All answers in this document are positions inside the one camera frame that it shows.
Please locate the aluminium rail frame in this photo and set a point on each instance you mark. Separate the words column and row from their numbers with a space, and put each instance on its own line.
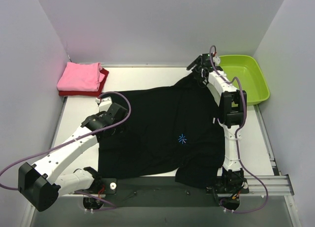
column 258, row 157

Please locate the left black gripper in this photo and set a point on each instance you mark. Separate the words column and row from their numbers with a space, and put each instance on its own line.
column 114, row 130

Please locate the folded pink t shirt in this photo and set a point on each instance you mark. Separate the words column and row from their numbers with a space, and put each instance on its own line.
column 81, row 77

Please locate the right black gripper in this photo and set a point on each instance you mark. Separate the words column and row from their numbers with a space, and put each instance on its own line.
column 199, row 65

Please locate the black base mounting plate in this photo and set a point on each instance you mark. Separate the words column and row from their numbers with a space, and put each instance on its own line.
column 159, row 191

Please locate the green plastic tray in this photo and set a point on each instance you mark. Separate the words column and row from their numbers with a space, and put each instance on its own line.
column 250, row 75

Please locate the folded red t shirt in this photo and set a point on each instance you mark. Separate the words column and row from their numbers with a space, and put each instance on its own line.
column 88, row 94

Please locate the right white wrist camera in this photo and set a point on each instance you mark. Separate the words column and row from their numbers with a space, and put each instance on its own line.
column 216, row 59

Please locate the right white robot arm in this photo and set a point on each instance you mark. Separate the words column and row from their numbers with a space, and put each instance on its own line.
column 232, row 102

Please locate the black t shirt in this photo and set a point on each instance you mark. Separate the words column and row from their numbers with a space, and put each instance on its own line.
column 170, row 128

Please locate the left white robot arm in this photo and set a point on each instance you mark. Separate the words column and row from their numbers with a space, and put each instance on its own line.
column 43, row 182

